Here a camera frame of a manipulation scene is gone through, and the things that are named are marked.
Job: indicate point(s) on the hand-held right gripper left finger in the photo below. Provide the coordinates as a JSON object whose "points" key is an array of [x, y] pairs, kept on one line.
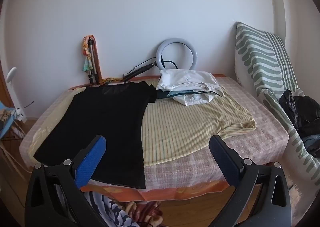
{"points": [[91, 162]]}

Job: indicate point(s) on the yellow striped sheet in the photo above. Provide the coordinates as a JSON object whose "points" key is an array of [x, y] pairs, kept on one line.
{"points": [[180, 129]]}

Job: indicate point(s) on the silver folded tripod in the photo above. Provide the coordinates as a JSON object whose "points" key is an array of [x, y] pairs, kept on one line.
{"points": [[92, 67]]}

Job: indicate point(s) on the white folded garment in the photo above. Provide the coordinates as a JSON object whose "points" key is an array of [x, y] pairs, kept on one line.
{"points": [[180, 78]]}

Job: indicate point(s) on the black trousers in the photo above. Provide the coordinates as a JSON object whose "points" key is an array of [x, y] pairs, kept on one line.
{"points": [[100, 112]]}

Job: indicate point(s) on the colourful scarf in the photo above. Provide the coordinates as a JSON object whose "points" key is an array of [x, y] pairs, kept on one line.
{"points": [[87, 53]]}

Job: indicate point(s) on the zebra print blanket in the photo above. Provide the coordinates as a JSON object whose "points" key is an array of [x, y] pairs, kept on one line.
{"points": [[117, 209]]}

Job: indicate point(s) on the dark clothes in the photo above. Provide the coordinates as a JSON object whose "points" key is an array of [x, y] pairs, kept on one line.
{"points": [[311, 127]]}

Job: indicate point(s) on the blue chair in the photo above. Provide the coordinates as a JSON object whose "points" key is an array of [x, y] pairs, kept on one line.
{"points": [[5, 127]]}

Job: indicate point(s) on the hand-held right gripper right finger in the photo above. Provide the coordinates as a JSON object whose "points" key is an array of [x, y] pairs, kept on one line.
{"points": [[225, 160]]}

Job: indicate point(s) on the white desk lamp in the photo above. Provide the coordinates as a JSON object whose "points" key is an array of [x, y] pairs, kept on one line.
{"points": [[11, 74]]}

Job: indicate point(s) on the white printed garment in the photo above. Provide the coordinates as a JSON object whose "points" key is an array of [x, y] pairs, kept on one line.
{"points": [[195, 99]]}

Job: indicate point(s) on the green striped cushion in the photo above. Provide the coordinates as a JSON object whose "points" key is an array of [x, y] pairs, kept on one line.
{"points": [[262, 54]]}

